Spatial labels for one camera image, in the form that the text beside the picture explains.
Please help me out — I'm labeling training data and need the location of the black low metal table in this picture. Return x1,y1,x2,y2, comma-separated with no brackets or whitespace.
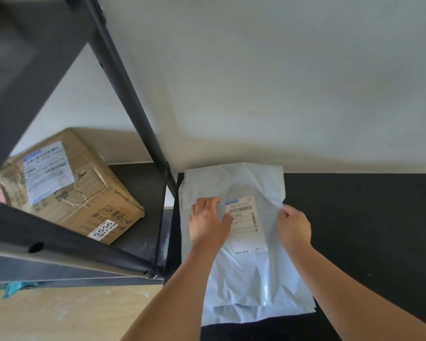
163,172,426,341

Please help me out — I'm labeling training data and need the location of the person's left forearm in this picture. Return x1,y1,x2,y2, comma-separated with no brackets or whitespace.
120,244,221,341

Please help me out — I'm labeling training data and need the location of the person's right hand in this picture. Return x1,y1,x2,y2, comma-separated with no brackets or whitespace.
276,204,312,251

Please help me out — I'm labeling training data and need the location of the white mailer bag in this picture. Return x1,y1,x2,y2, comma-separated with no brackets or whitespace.
179,162,317,311

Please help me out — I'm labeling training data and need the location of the bulky taped cardboard box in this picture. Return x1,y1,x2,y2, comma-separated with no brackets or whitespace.
0,128,145,245

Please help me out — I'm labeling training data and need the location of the white poly mailer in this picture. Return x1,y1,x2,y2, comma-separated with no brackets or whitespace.
200,301,317,327

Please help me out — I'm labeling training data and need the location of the black metal shelf rack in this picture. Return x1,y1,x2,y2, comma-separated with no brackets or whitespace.
0,0,180,290

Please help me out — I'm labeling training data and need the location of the person's left hand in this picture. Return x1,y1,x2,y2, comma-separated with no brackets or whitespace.
188,197,233,249

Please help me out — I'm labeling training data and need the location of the person's right forearm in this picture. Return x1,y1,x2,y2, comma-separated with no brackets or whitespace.
291,243,426,341

